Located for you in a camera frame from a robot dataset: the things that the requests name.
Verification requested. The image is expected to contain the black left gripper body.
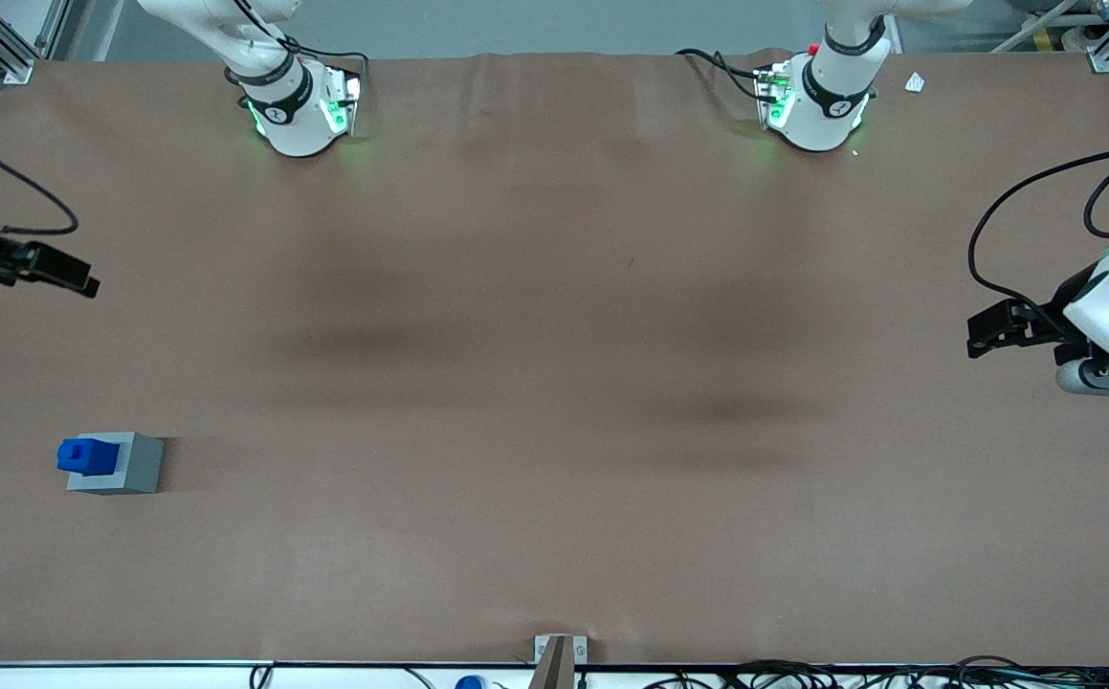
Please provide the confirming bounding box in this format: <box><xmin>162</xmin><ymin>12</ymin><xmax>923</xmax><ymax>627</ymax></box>
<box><xmin>1018</xmin><ymin>263</ymin><xmax>1106</xmax><ymax>351</ymax></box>

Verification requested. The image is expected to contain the blue plastic part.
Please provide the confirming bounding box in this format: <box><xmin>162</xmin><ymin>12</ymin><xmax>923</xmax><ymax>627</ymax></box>
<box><xmin>56</xmin><ymin>436</ymin><xmax>125</xmax><ymax>478</ymax></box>

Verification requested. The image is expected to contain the gray square base block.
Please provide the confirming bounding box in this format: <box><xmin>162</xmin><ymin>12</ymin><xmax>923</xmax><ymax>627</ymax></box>
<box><xmin>67</xmin><ymin>431</ymin><xmax>166</xmax><ymax>495</ymax></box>

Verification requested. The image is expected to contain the white tube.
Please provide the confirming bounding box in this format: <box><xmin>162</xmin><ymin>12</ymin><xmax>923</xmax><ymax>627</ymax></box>
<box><xmin>991</xmin><ymin>0</ymin><xmax>1083</xmax><ymax>55</ymax></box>

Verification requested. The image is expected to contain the brown paper table mat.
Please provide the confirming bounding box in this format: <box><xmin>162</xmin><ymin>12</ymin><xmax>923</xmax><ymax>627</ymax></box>
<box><xmin>0</xmin><ymin>50</ymin><xmax>1109</xmax><ymax>667</ymax></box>

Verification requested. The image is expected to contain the long black left wrist cable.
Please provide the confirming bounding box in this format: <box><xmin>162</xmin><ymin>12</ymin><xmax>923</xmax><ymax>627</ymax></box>
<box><xmin>967</xmin><ymin>147</ymin><xmax>1109</xmax><ymax>319</ymax></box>

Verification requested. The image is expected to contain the black right arm base cable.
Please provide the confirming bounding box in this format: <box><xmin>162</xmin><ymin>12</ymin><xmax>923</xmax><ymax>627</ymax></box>
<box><xmin>225</xmin><ymin>0</ymin><xmax>370</xmax><ymax>87</ymax></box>

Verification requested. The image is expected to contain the black arm base cable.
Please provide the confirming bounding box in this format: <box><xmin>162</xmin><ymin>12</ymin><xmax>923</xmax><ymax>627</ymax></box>
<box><xmin>676</xmin><ymin>48</ymin><xmax>767</xmax><ymax>102</ymax></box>
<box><xmin>225</xmin><ymin>0</ymin><xmax>370</xmax><ymax>87</ymax></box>

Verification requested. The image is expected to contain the black left arm base cable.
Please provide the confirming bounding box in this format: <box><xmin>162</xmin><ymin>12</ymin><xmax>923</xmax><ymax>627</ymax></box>
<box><xmin>676</xmin><ymin>48</ymin><xmax>767</xmax><ymax>102</ymax></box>

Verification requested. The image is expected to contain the black cable bundle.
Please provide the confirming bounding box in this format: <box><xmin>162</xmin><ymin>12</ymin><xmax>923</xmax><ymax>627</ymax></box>
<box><xmin>645</xmin><ymin>656</ymin><xmax>1109</xmax><ymax>689</ymax></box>

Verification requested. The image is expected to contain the gray metal bracket plate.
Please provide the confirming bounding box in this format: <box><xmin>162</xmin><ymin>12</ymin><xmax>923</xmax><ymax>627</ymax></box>
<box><xmin>534</xmin><ymin>634</ymin><xmax>589</xmax><ymax>666</ymax></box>

